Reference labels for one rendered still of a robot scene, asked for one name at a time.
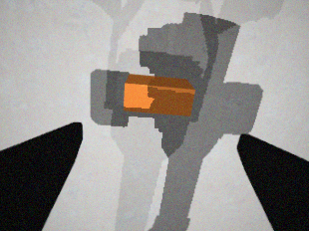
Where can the orange block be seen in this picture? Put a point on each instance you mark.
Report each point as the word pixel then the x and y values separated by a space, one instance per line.
pixel 158 95

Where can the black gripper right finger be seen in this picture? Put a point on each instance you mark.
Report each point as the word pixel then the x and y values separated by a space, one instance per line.
pixel 280 180

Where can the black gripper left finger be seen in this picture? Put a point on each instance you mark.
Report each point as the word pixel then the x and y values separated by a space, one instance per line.
pixel 32 175

